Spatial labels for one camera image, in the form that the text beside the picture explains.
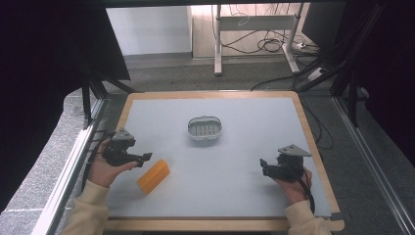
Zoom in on person's right hand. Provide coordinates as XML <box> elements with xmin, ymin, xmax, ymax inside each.
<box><xmin>273</xmin><ymin>166</ymin><xmax>313</xmax><ymax>207</ymax></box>

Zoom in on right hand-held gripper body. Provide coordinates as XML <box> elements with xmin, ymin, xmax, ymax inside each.
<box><xmin>273</xmin><ymin>143</ymin><xmax>312</xmax><ymax>183</ymax></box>

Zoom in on dark curtain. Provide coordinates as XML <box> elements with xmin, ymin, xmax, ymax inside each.
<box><xmin>0</xmin><ymin>0</ymin><xmax>131</xmax><ymax>213</ymax></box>
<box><xmin>336</xmin><ymin>0</ymin><xmax>415</xmax><ymax>167</ymax></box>

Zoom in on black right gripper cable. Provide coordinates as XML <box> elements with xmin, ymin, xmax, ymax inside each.
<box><xmin>292</xmin><ymin>165</ymin><xmax>316</xmax><ymax>215</ymax></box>

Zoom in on white metal desk frame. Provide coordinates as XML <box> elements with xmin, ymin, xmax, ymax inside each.
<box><xmin>212</xmin><ymin>3</ymin><xmax>304</xmax><ymax>76</ymax></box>

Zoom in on white power strip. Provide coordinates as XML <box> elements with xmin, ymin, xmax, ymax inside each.
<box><xmin>306</xmin><ymin>67</ymin><xmax>327</xmax><ymax>82</ymax></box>

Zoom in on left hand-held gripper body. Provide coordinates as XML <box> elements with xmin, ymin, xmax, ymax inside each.
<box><xmin>102</xmin><ymin>127</ymin><xmax>139</xmax><ymax>166</ymax></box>

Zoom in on white grey soap dish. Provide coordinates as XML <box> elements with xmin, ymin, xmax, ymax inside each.
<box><xmin>186</xmin><ymin>116</ymin><xmax>224</xmax><ymax>142</ymax></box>

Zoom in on aluminium rail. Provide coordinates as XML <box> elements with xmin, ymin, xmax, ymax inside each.
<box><xmin>332</xmin><ymin>96</ymin><xmax>415</xmax><ymax>235</ymax></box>
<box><xmin>30</xmin><ymin>97</ymin><xmax>109</xmax><ymax>235</ymax></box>

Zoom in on orange soap bar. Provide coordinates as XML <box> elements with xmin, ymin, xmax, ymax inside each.
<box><xmin>136</xmin><ymin>158</ymin><xmax>171</xmax><ymax>196</ymax></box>

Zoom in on black metal stand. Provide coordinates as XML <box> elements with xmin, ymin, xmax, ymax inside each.
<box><xmin>79</xmin><ymin>62</ymin><xmax>138</xmax><ymax>127</ymax></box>
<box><xmin>293</xmin><ymin>0</ymin><xmax>390</xmax><ymax>128</ymax></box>

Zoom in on white panel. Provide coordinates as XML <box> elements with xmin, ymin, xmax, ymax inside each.
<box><xmin>105</xmin><ymin>5</ymin><xmax>194</xmax><ymax>57</ymax></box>

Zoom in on black floor cables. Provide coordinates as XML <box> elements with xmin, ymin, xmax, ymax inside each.
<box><xmin>210</xmin><ymin>3</ymin><xmax>335</xmax><ymax>151</ymax></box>

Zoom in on person's left hand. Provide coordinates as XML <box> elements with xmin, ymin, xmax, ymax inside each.
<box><xmin>87</xmin><ymin>140</ymin><xmax>139</xmax><ymax>189</ymax></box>

